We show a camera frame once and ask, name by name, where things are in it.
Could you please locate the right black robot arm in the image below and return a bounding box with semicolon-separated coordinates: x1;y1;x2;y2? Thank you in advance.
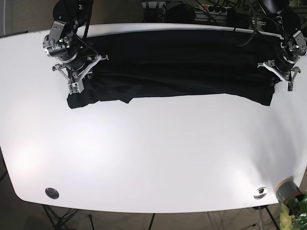
43;0;108;94

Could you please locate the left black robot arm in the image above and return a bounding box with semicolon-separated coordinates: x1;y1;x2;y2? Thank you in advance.
226;0;307;92

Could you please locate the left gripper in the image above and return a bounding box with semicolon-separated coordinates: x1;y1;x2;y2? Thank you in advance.
257;43;307;92

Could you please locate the black T-shirt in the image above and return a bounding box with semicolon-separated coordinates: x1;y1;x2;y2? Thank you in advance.
67;30;281;109

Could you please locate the left metal table grommet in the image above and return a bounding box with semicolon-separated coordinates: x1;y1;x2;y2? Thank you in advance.
45;187;59;199

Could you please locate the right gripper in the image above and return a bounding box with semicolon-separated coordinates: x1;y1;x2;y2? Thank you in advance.
52;53;109;95

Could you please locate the right metal table grommet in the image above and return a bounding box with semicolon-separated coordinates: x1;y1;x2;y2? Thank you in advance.
253;187;268;200

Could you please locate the grey plant pot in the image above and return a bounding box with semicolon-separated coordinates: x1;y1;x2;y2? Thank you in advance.
274;179;305;204

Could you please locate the metal table grommet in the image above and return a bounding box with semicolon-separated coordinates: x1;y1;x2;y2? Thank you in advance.
253;187;268;200
45;187;59;199

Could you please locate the green plant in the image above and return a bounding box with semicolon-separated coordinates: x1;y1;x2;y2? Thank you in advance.
280;195;307;230

